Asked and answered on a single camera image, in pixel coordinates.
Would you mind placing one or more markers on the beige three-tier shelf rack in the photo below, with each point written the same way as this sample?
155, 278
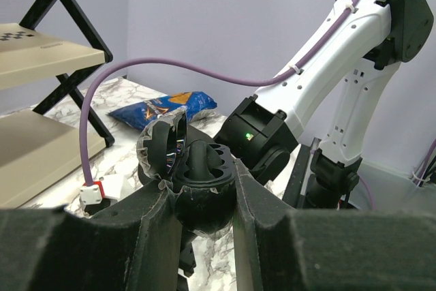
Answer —
36, 151

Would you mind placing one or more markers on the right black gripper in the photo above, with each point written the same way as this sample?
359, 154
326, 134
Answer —
187, 261

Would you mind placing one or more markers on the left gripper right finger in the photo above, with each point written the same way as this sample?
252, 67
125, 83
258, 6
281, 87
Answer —
277, 247

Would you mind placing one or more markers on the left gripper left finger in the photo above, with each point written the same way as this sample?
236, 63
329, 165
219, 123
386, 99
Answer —
131, 245

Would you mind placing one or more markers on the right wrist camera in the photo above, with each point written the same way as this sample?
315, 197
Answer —
104, 192

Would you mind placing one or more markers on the black earbud charging case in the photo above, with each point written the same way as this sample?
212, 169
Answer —
204, 208

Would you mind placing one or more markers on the blue Doritos chip bag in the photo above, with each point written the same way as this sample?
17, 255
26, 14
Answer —
196, 103

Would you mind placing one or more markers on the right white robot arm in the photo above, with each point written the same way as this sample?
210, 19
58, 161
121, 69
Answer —
360, 46

